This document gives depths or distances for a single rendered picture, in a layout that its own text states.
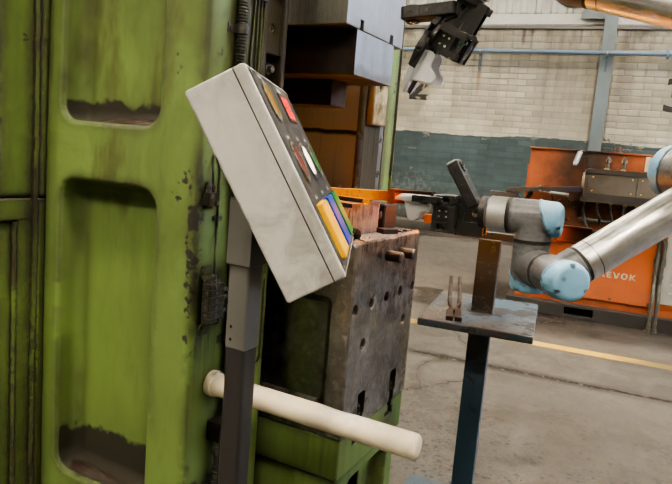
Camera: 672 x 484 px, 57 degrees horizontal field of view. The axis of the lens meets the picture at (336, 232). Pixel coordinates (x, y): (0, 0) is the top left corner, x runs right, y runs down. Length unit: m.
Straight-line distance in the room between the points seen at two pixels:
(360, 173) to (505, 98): 7.38
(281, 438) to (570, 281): 0.75
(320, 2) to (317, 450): 0.98
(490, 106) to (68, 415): 8.03
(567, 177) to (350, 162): 3.31
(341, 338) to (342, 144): 0.62
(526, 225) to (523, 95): 7.74
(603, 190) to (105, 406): 3.87
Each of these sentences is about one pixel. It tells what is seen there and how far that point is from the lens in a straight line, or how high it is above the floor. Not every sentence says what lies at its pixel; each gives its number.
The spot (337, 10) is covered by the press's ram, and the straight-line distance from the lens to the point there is 1.34.
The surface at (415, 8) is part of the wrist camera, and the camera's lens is 1.27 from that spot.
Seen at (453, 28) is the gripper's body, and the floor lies 1.35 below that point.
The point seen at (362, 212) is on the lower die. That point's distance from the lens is 1.44.
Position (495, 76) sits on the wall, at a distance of 9.09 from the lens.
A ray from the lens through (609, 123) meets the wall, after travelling 8.96.
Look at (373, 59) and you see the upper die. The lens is 1.44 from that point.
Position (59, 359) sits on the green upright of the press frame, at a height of 0.59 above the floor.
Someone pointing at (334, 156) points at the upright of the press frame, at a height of 1.09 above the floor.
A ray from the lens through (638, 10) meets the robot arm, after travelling 1.25.
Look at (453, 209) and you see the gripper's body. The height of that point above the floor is 1.00.
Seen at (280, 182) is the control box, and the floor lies 1.07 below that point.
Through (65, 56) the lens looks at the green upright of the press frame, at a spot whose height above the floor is 1.25.
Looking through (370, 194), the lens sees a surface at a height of 1.01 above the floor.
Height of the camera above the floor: 1.11
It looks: 8 degrees down
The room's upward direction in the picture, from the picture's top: 5 degrees clockwise
